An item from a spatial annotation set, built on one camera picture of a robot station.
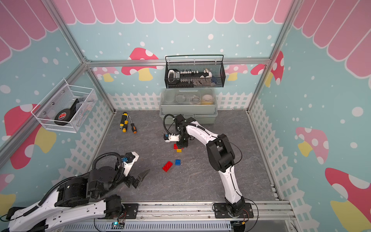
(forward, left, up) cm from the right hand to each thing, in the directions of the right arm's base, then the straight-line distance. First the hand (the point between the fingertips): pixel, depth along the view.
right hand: (181, 143), depth 95 cm
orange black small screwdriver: (+16, +36, -2) cm, 40 cm away
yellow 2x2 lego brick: (-4, +1, -3) cm, 5 cm away
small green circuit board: (-44, +32, -7) cm, 55 cm away
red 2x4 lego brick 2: (-14, +8, -3) cm, 16 cm away
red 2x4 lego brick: (-4, +3, +1) cm, 5 cm away
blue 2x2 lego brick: (-12, +2, -5) cm, 13 cm away
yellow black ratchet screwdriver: (+22, +45, -3) cm, 50 cm away
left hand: (-24, +16, +19) cm, 34 cm away
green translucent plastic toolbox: (+26, -13, +11) cm, 31 cm away
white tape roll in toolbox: (+28, -19, +13) cm, 37 cm away
